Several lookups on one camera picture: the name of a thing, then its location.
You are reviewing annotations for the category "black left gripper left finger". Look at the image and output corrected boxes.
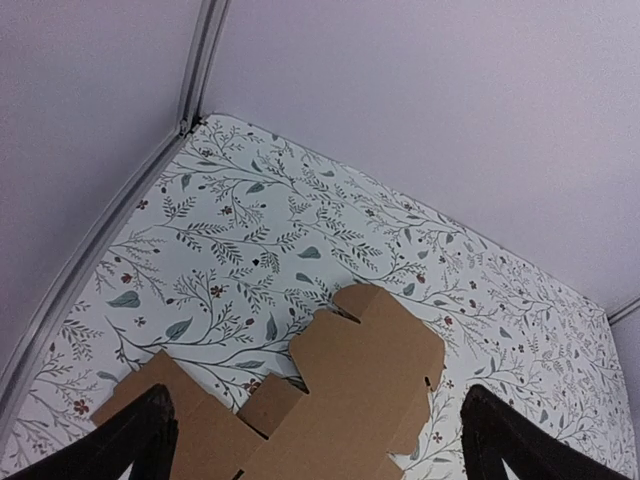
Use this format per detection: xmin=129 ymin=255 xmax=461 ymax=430
xmin=10 ymin=384 xmax=178 ymax=480

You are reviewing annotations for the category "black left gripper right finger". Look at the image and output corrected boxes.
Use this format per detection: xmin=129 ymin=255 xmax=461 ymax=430
xmin=460 ymin=385 xmax=624 ymax=479

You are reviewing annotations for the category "brown cardboard box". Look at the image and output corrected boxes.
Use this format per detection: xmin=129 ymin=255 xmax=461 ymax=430
xmin=92 ymin=284 xmax=445 ymax=479

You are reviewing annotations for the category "floral patterned table mat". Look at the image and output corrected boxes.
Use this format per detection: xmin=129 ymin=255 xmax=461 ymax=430
xmin=1 ymin=115 xmax=638 ymax=479

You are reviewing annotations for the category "right aluminium corner post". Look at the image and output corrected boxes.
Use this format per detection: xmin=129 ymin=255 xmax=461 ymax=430
xmin=608 ymin=297 xmax=640 ymax=325

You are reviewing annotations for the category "aluminium corner post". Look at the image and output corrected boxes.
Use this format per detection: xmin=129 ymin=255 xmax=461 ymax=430
xmin=1 ymin=1 xmax=228 ymax=428
xmin=608 ymin=297 xmax=640 ymax=325

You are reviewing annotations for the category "left aluminium corner post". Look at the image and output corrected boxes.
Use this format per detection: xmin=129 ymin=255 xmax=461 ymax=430
xmin=1 ymin=1 xmax=228 ymax=428

